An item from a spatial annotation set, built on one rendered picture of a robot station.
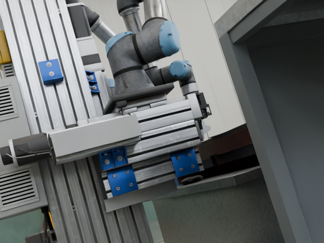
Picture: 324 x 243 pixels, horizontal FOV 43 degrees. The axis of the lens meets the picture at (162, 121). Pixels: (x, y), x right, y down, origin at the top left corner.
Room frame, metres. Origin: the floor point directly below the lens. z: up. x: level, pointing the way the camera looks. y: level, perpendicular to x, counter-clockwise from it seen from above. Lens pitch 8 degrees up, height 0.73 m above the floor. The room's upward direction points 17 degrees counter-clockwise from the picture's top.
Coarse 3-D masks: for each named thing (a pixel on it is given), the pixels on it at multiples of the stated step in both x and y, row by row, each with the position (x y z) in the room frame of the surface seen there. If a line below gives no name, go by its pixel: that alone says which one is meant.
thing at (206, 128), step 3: (204, 123) 1.82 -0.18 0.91; (198, 126) 1.80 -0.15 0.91; (204, 126) 1.82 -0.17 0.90; (207, 126) 1.82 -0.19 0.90; (198, 129) 1.81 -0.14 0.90; (201, 129) 1.81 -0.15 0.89; (204, 129) 1.82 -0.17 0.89; (207, 129) 1.82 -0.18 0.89; (198, 132) 1.82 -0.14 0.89; (201, 132) 1.80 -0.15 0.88; (204, 132) 1.81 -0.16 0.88; (201, 135) 1.81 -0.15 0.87; (201, 138) 1.82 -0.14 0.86
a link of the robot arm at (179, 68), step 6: (168, 66) 1.72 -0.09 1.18; (174, 66) 1.68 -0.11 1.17; (180, 66) 1.68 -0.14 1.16; (186, 66) 1.69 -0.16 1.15; (162, 72) 1.72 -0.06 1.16; (168, 72) 1.71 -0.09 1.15; (174, 72) 1.69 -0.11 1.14; (180, 72) 1.68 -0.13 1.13; (186, 72) 1.70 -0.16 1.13; (168, 78) 1.72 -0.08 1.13; (174, 78) 1.72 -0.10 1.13; (180, 78) 1.71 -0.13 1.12; (186, 78) 1.76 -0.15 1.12
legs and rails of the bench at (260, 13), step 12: (264, 0) 0.79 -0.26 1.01; (276, 0) 0.76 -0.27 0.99; (288, 0) 0.74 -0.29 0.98; (252, 12) 0.83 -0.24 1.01; (264, 12) 0.80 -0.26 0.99; (276, 12) 0.79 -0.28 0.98; (240, 24) 0.88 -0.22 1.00; (252, 24) 0.84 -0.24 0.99; (264, 24) 0.84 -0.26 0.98; (240, 36) 0.89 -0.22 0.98
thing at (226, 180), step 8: (256, 168) 1.39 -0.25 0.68; (216, 176) 1.80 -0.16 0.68; (224, 176) 1.52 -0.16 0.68; (232, 176) 1.35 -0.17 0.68; (240, 176) 1.35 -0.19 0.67; (248, 176) 1.36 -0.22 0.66; (256, 176) 1.37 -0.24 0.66; (192, 184) 1.73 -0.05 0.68; (200, 184) 1.57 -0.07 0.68; (208, 184) 1.51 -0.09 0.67; (216, 184) 1.46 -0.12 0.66; (224, 184) 1.41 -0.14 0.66; (232, 184) 1.36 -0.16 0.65; (176, 192) 1.79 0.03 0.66; (184, 192) 1.72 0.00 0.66; (192, 192) 1.65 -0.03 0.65; (152, 200) 2.10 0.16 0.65
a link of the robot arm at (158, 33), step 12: (144, 0) 1.56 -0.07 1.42; (156, 0) 1.52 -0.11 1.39; (144, 12) 1.53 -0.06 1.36; (156, 12) 1.47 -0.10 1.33; (144, 24) 1.44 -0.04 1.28; (156, 24) 1.40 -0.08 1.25; (168, 24) 1.37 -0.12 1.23; (144, 36) 1.38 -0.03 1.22; (156, 36) 1.37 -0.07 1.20; (168, 36) 1.37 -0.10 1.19; (144, 48) 1.39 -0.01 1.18; (156, 48) 1.39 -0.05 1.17; (168, 48) 1.39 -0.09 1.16; (144, 60) 1.42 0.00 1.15; (156, 60) 1.45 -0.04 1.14
